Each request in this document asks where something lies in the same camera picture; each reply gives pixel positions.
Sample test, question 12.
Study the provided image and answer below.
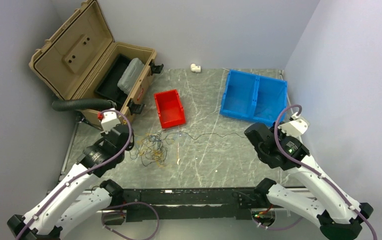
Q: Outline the blue bin left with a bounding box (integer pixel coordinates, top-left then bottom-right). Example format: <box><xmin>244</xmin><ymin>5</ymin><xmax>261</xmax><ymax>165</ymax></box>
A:
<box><xmin>220</xmin><ymin>70</ymin><xmax>260</xmax><ymax>122</ymax></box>

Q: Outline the blue wire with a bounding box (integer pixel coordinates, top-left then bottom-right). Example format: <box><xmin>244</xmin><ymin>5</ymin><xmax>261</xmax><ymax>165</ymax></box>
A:
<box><xmin>146</xmin><ymin>132</ymin><xmax>181</xmax><ymax>150</ymax></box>

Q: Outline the black corrugated hose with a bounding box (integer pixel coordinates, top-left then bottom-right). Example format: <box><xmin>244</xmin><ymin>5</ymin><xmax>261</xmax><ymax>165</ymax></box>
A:
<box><xmin>51</xmin><ymin>97</ymin><xmax>116</xmax><ymax>113</ymax></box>

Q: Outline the blue bin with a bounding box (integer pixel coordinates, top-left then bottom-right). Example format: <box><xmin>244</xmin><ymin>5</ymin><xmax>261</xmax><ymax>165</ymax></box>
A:
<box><xmin>220</xmin><ymin>70</ymin><xmax>260</xmax><ymax>122</ymax></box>
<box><xmin>253</xmin><ymin>76</ymin><xmax>288</xmax><ymax>127</ymax></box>

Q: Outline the red plastic bin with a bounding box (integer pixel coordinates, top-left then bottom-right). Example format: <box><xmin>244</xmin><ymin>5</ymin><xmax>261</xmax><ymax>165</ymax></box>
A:
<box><xmin>154</xmin><ymin>89</ymin><xmax>186</xmax><ymax>129</ymax></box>

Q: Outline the blue bin right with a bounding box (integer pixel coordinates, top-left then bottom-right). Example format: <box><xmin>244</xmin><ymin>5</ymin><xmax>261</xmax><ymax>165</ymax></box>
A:
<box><xmin>253</xmin><ymin>76</ymin><xmax>288</xmax><ymax>127</ymax></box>

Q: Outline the yellow wire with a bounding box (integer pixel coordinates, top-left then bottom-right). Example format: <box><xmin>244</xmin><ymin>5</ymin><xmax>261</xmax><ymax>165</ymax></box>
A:
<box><xmin>134</xmin><ymin>132</ymin><xmax>182</xmax><ymax>168</ymax></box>

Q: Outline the black wire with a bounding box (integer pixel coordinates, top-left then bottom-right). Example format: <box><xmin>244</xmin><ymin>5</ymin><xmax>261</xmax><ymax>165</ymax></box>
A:
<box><xmin>129</xmin><ymin>130</ymin><xmax>247</xmax><ymax>168</ymax></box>

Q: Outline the black toolbox tray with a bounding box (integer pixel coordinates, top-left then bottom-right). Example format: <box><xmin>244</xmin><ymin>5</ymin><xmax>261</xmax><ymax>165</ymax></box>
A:
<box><xmin>94</xmin><ymin>54</ymin><xmax>131</xmax><ymax>109</ymax></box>

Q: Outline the white pipe elbow fitting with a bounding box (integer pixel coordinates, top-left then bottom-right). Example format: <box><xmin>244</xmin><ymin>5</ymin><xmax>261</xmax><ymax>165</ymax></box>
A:
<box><xmin>190</xmin><ymin>63</ymin><xmax>201</xmax><ymax>73</ymax></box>

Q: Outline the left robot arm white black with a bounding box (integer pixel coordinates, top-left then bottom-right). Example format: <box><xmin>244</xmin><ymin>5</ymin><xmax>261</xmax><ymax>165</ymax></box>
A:
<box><xmin>7</xmin><ymin>123</ymin><xmax>134</xmax><ymax>240</ymax></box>

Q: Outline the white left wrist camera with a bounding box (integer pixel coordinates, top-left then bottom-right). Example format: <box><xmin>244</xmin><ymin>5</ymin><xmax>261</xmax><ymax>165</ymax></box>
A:
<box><xmin>97</xmin><ymin>108</ymin><xmax>121</xmax><ymax>133</ymax></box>

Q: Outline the tan hard toolbox case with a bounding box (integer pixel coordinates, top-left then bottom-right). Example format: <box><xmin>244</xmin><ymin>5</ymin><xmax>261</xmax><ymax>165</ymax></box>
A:
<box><xmin>29</xmin><ymin>0</ymin><xmax>163</xmax><ymax>120</ymax></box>

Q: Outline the grey plastic organizer box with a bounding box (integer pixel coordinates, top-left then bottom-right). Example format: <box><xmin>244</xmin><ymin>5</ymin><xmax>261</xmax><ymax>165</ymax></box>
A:
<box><xmin>117</xmin><ymin>58</ymin><xmax>145</xmax><ymax>95</ymax></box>

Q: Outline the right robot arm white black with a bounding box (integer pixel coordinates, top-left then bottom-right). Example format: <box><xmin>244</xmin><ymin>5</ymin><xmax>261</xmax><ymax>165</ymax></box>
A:
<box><xmin>244</xmin><ymin>120</ymin><xmax>373</xmax><ymax>240</ymax></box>

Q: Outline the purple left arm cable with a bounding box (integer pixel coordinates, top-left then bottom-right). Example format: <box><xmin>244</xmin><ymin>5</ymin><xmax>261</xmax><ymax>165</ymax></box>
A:
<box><xmin>15</xmin><ymin>109</ymin><xmax>160</xmax><ymax>240</ymax></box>

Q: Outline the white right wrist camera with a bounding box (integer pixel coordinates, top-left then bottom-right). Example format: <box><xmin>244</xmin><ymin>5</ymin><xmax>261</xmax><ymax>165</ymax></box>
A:
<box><xmin>278</xmin><ymin>112</ymin><xmax>310</xmax><ymax>138</ymax></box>

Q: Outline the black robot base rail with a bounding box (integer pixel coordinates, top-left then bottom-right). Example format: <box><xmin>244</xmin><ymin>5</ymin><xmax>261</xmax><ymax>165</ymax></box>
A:
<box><xmin>89</xmin><ymin>178</ymin><xmax>287</xmax><ymax>223</ymax></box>

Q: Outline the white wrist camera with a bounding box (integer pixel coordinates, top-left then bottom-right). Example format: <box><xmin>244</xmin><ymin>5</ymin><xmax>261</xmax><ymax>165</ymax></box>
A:
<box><xmin>278</xmin><ymin>112</ymin><xmax>310</xmax><ymax>138</ymax></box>
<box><xmin>97</xmin><ymin>108</ymin><xmax>121</xmax><ymax>133</ymax></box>

